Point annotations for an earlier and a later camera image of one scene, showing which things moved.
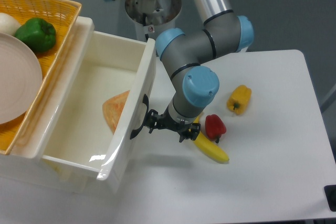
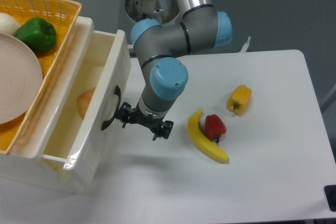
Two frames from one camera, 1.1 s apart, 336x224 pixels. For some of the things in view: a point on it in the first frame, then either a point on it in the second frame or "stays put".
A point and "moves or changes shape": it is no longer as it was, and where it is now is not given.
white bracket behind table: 243,50 stays put
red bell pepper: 214,127 stays put
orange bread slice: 113,108 → 84,100
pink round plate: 21,78 stays put
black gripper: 154,120 → 159,127
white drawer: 105,80 moves or changes shape
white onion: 8,24 stays put
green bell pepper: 39,33 stays put
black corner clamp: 330,193 stays put
